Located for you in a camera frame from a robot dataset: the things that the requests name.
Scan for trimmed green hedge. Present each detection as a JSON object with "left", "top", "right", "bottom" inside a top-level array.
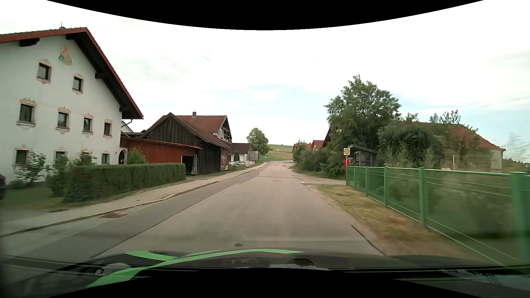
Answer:
[{"left": 64, "top": 162, "right": 187, "bottom": 203}]

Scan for house with red tiled roof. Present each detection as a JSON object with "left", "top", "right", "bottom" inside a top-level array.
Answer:
[{"left": 397, "top": 120, "right": 506, "bottom": 172}]

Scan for car's own bonnet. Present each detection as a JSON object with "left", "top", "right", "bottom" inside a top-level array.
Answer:
[{"left": 0, "top": 248, "right": 530, "bottom": 290}]

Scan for white house with red roof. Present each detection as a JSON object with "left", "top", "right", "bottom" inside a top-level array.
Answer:
[{"left": 0, "top": 27, "right": 144, "bottom": 183}]

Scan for bushes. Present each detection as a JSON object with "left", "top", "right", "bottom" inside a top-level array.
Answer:
[{"left": 292, "top": 143, "right": 346, "bottom": 179}]

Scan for shrubs before white house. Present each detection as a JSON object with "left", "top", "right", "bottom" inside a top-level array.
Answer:
[{"left": 10, "top": 151, "right": 98, "bottom": 197}]

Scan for dark bus shelter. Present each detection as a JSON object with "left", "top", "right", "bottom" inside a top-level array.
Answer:
[{"left": 347, "top": 144, "right": 378, "bottom": 168}]

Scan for large green tree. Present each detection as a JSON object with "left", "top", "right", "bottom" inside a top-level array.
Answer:
[{"left": 324, "top": 74, "right": 402, "bottom": 166}]

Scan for small white building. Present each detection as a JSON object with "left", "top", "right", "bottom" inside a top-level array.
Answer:
[{"left": 230, "top": 143, "right": 259, "bottom": 163}]

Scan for grey asphalt road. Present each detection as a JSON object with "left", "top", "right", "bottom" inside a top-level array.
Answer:
[{"left": 0, "top": 161, "right": 383, "bottom": 270}]

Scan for round green tree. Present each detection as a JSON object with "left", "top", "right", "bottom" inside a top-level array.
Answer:
[{"left": 247, "top": 127, "right": 270, "bottom": 156}]

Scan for conical green bush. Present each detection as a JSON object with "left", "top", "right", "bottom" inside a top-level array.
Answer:
[{"left": 126, "top": 148, "right": 148, "bottom": 165}]

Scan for grey pavement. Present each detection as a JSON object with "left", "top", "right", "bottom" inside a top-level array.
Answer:
[{"left": 0, "top": 162, "right": 269, "bottom": 237}]

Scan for red-roofed houses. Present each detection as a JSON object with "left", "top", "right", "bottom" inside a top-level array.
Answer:
[{"left": 292, "top": 139, "right": 328, "bottom": 151}]

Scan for dark wooden barn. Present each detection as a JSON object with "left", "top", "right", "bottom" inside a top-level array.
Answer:
[{"left": 137, "top": 112, "right": 236, "bottom": 175}]

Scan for lawn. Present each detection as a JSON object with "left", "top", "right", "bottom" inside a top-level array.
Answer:
[{"left": 0, "top": 182, "right": 137, "bottom": 209}]

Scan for green mesh fence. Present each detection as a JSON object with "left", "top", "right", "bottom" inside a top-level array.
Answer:
[{"left": 346, "top": 166, "right": 530, "bottom": 265}]

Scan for dry grass verge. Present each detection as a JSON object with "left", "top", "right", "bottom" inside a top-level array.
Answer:
[{"left": 317, "top": 184, "right": 477, "bottom": 259}]

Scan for green field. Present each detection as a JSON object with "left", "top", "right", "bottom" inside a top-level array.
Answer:
[{"left": 259, "top": 144, "right": 295, "bottom": 162}]

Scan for red wooden shed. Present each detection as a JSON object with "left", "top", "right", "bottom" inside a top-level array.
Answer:
[{"left": 120, "top": 137, "right": 203, "bottom": 166}]

